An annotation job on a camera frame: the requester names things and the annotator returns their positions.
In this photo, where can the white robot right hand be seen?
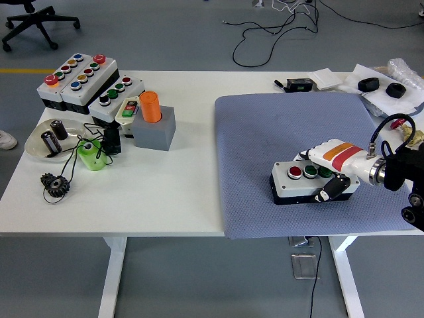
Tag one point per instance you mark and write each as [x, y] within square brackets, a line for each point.
[344, 155]

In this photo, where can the button box with selector knob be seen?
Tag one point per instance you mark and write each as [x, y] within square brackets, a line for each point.
[285, 189]
[99, 111]

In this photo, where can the five-button box with red mushroom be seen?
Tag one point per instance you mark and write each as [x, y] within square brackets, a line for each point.
[99, 75]
[44, 96]

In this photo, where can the white paper sheet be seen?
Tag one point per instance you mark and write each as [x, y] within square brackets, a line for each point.
[381, 97]

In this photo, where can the grey-blue textured mat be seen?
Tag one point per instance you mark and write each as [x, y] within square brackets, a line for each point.
[265, 139]

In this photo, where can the black module with green terminal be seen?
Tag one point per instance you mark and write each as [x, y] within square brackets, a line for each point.
[298, 84]

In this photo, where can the silver floor socket box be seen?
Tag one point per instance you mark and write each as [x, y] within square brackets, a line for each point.
[298, 242]

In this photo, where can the clear bubble wrap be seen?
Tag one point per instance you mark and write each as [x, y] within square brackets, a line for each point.
[402, 71]

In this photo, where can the silver floor outlet cover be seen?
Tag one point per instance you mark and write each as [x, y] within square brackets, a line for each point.
[304, 266]

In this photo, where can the white table leg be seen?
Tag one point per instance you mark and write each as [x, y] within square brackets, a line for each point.
[348, 281]
[112, 281]

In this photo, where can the grey cube block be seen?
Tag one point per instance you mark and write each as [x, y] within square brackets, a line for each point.
[152, 137]

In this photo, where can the orange ribbed cylinder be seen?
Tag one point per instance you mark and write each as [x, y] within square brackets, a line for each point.
[149, 107]

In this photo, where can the black power adapter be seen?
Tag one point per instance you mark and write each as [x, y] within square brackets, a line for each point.
[112, 140]

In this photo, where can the green plastic cylinder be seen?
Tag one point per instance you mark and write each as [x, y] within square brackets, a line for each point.
[92, 159]

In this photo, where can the black metal gear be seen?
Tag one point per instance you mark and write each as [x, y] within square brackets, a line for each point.
[61, 190]

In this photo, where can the dark brown capacitor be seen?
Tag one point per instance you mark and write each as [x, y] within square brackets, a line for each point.
[59, 130]

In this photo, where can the black striped capacitor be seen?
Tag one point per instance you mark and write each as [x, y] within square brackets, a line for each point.
[51, 142]

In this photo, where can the shiny metal bowl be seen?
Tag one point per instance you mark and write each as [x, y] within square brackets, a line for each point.
[34, 143]

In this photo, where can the black office chair base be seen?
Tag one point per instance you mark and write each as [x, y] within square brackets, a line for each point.
[31, 15]

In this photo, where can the white wall switch plate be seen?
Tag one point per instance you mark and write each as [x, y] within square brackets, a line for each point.
[326, 79]

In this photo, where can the cream red-green switch box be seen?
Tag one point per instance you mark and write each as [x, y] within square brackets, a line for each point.
[124, 121]

